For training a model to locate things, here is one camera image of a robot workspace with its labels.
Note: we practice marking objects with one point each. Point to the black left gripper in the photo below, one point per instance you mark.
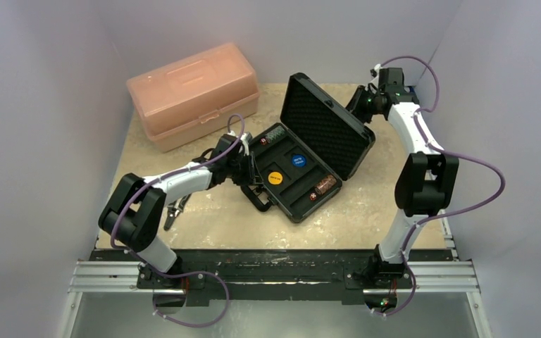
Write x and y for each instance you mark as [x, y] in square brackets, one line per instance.
[252, 175]

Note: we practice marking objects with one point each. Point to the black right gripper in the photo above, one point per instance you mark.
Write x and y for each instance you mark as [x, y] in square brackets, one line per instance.
[358, 98]

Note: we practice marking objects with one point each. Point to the yellow big blind button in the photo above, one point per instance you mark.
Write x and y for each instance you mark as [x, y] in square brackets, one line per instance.
[275, 178]

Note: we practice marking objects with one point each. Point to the blue small blind button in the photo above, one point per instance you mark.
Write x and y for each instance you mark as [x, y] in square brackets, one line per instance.
[298, 160]

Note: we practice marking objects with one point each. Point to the black foam-lined poker case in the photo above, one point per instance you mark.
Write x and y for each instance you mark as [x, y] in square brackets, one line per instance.
[333, 141]

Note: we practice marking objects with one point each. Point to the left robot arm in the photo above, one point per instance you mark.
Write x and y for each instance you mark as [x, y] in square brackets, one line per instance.
[133, 212]

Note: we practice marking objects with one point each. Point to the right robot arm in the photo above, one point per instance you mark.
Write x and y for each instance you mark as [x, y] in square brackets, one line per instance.
[426, 182]

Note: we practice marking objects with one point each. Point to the pink translucent storage box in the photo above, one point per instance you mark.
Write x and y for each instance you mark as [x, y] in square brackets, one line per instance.
[193, 97]

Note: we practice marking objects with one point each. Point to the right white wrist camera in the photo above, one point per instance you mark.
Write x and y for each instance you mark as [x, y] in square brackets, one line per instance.
[375, 73]

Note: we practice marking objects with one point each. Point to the grey black handled pliers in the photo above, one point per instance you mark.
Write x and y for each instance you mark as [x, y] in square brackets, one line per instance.
[174, 209]

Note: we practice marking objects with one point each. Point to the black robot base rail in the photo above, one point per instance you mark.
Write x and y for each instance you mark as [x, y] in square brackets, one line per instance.
[270, 275]

